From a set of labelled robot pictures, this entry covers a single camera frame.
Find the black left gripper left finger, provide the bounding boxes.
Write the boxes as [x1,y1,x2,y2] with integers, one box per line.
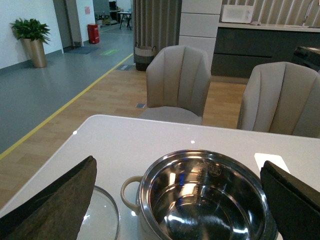
[0,156,97,240]

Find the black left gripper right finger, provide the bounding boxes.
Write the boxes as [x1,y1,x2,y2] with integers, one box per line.
[260,160,320,240]

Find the glass pot lid with knob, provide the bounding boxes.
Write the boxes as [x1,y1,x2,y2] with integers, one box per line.
[77,186,120,240]

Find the white electric cooking pot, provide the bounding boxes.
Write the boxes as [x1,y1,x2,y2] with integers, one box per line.
[120,149,278,240]

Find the beige chair right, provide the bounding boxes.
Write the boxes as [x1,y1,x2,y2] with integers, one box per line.
[237,61,320,138]

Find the beige chair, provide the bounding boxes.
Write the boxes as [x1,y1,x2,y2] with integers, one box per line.
[237,61,320,138]
[139,45,211,125]

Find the black appliance at right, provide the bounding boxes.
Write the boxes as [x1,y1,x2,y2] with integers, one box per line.
[291,46,320,73]

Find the blue floor mat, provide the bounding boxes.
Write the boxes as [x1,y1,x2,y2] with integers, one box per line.
[66,46,99,55]

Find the dark kitchen counter cabinet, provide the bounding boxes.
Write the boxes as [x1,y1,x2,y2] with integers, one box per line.
[211,25,320,78]

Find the beige chair left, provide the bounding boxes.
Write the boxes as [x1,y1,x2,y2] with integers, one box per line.
[139,45,211,125]

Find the green potted plant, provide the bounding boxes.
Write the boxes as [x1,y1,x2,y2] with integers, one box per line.
[10,18,50,68]

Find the woven laundry basket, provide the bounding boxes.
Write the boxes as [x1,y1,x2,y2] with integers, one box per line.
[134,42,157,72]

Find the red bin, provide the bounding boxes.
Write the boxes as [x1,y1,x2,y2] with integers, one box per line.
[87,23,100,44]

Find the white microwave oven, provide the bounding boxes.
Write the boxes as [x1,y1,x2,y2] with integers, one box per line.
[220,4,254,24]

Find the white pillar cabinet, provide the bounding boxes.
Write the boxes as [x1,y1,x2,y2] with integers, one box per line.
[178,0,222,65]

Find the distant black-legged table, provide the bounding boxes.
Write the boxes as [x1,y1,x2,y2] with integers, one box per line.
[117,11,132,30]

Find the beige curtain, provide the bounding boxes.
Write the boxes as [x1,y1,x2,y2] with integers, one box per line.
[132,0,182,54]

